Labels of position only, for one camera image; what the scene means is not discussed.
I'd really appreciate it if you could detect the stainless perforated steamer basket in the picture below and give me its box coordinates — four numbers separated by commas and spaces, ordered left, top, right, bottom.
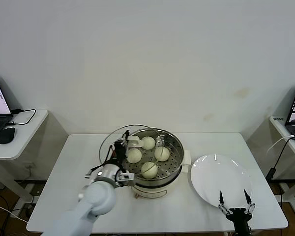
119, 127, 185, 187

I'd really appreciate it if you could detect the white side table with mouse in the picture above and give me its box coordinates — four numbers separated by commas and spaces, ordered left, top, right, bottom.
0, 109, 69, 205

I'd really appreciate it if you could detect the black laptop charger cable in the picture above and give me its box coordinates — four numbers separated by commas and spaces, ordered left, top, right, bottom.
7, 108, 37, 127

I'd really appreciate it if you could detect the black computer mouse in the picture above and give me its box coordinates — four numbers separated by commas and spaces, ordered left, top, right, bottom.
0, 127, 16, 145

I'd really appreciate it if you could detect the white cable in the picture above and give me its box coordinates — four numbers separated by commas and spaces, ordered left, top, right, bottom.
266, 134, 295, 155

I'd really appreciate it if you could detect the cream electric cooking pot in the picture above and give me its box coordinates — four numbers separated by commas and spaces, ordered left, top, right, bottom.
112, 145, 191, 200

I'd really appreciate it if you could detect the black cable with adapter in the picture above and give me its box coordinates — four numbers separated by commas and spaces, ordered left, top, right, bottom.
265, 137, 295, 181

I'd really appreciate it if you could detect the glass lid with cream handle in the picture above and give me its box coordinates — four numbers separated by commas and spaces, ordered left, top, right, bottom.
99, 124, 173, 179

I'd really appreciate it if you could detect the white round plate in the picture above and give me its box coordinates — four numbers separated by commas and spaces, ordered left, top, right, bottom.
190, 154, 252, 210

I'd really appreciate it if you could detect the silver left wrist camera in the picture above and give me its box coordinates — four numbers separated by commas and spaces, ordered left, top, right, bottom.
117, 172, 136, 188

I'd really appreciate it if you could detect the white steamed baozi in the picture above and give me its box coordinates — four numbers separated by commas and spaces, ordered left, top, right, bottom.
140, 136, 156, 150
154, 147, 170, 162
126, 148, 143, 164
140, 161, 159, 179

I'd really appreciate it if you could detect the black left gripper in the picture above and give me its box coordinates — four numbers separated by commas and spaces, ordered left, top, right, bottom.
112, 129, 133, 166

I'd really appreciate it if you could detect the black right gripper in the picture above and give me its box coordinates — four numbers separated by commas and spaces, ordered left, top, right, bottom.
218, 188, 257, 236

